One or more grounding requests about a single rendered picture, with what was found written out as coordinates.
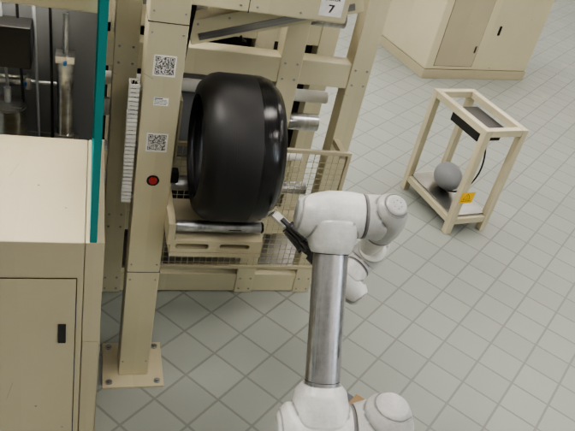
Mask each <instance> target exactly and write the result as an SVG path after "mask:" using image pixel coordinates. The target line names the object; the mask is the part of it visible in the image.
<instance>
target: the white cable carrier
mask: <svg viewBox="0 0 575 431"><path fill-rule="evenodd" d="M137 83H138V84H137ZM139 91H142V85H141V84H140V83H139V79H130V78H129V84H128V96H127V117H126V120H127V121H126V130H125V142H124V144H125V145H124V153H123V156H124V157H123V165H122V166H123V167H122V189H121V202H129V203H130V201H131V198H132V197H133V192H132V179H133V160H134V149H135V147H137V141H135V140H136V129H137V118H138V108H139Z"/></svg>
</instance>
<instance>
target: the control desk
mask: <svg viewBox="0 0 575 431"><path fill-rule="evenodd" d="M91 169H92V141H91V140H89V142H88V140H84V139H59V138H45V137H32V136H18V135H5V134H0V431H95V416H96V402H97V388H98V360H99V346H100V316H101V301H102V286H103V272H104V244H105V242H104V141H102V153H101V170H100V187H99V204H98V242H97V243H90V206H91Z"/></svg>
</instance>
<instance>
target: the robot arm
mask: <svg viewBox="0 0 575 431"><path fill-rule="evenodd" d="M271 217H272V218H273V219H274V220H275V221H276V222H277V223H278V224H279V225H280V226H281V227H282V228H283V229H284V230H283V232H285V233H284V234H285V235H286V236H287V238H288V239H289V240H290V241H291V243H292V244H293V245H294V247H295V248H296V249H297V251H298V253H301V252H302V251H303V252H304V253H305V254H306V255H307V257H306V260H307V261H308V262H309V263H310V264H311V265H312V270H311V295H310V314H309V326H308V339H307V352H306V365H305V379H304V380H303V381H302V382H301V383H300V384H299V385H298V386H297V387H296V388H295V390H294V394H293V397H292V401H287V402H285V403H284V404H283V405H282V406H281V407H280V408H279V410H278V411H277V413H276V431H414V421H413V417H412V411H411V409H410V406H409V404H408V403H407V402H406V401H405V400H404V399H403V398H402V397H401V396H400V395H398V394H396V393H391V392H381V393H376V394H373V395H371V396H370V397H369V398H367V399H364V400H361V401H359V402H355V403H352V404H349V403H348V398H347V392H346V390H345V388H344V387H343V386H342V384H341V383H340V376H341V352H342V339H343V326H344V314H345V301H346V302H347V303H349V304H357V303H359V302H360V301H361V300H362V299H363V298H364V297H365V296H366V294H367V293H368V290H367V286H366V284H365V283H364V280H365V278H366V277H367V276H368V275H369V274H370V273H372V272H373V271H374V270H375V269H376V268H377V267H378V266H379V265H380V264H381V263H382V262H383V261H384V260H385V258H386V256H387V255H388V253H389V249H390V243H391V242H392V241H393V240H394V239H396V238H397V237H398V236H399V235H400V233H401V232H402V230H403V229H404V227H405V225H406V222H407V219H408V214H407V205H406V201H405V199H404V198H403V197H401V196H400V195H398V194H393V193H387V194H383V195H375V194H362V193H356V192H345V191H324V192H315V193H312V194H309V195H306V196H304V197H302V198H299V200H298V201H297V204H296V206H295V211H294V216H293V222H292V221H291V222H289V221H288V220H287V219H286V218H285V217H284V216H283V215H281V214H280V213H279V212H278V211H276V212H275V213H274V214H273V215H272V216H271ZM357 239H360V241H359V242H358V243H357V245H356V246H355V247H354V245H355V243H356V240H357ZM353 247H354V248H353ZM348 254H350V255H349V256H348Z"/></svg>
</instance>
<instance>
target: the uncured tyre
mask: <svg viewBox="0 0 575 431"><path fill-rule="evenodd" d="M287 154H288V121H287V113H286V108H285V103H284V100H283V97H282V94H281V93H280V91H279V90H278V89H277V87H276V86H275V85H274V84H273V82H272V81H271V80H269V79H267V78H265V77H263V76H260V75H251V74H234V73H225V72H215V73H210V74H208V75H207V76H206V77H204V78H203V79H202V80H201V81H200V82H199V83H198V85H197V87H196V90H195V93H194V97H193V105H192V109H191V114H190V121H189V128H188V136H187V184H188V193H189V199H190V204H191V206H192V208H193V210H194V211H195V212H196V213H197V214H198V215H199V216H200V217H201V218H202V219H205V220H207V221H226V222H255V221H261V220H263V219H264V218H265V217H266V215H267V214H268V212H270V211H272V210H273V209H274V208H275V206H276V203H277V201H278V199H279V197H280V194H281V190H282V184H283V181H284V175H285V170H286V163H287Z"/></svg>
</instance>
